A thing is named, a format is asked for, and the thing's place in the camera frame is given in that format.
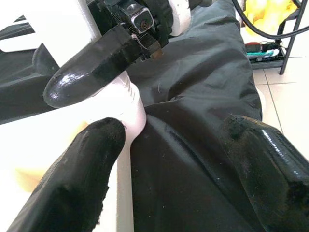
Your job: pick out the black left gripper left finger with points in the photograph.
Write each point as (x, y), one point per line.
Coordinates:
(72, 181)

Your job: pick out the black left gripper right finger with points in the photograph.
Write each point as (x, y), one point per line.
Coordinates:
(270, 174)

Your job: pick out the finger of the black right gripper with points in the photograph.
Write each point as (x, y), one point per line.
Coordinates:
(44, 62)
(91, 70)

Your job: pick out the white plastic table top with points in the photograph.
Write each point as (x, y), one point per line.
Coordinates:
(36, 145)

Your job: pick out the black cloth table cover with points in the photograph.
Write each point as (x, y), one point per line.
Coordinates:
(193, 96)

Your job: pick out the small red object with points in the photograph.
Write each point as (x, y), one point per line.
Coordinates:
(252, 46)

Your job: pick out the yellow soft item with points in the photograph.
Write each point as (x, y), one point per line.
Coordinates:
(265, 12)

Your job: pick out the black metal shelf rack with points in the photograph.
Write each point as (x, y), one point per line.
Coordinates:
(265, 64)

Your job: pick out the teal white flat item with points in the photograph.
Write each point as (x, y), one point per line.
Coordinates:
(263, 53)

